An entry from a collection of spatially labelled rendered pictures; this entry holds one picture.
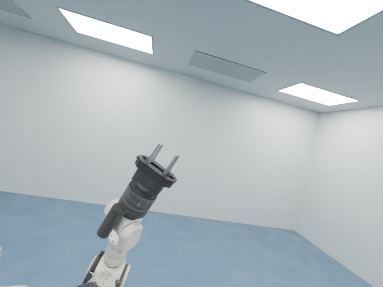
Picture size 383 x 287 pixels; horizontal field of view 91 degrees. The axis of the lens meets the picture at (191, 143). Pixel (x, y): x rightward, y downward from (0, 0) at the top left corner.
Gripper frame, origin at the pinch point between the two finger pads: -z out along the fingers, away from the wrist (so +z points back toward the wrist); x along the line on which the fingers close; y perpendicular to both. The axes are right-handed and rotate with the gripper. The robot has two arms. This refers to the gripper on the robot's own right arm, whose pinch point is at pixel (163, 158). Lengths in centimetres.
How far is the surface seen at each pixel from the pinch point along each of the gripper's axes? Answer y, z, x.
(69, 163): 254, 209, 196
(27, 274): 88, 210, 69
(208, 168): 354, 88, -29
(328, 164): 400, -60, -233
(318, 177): 411, -27, -240
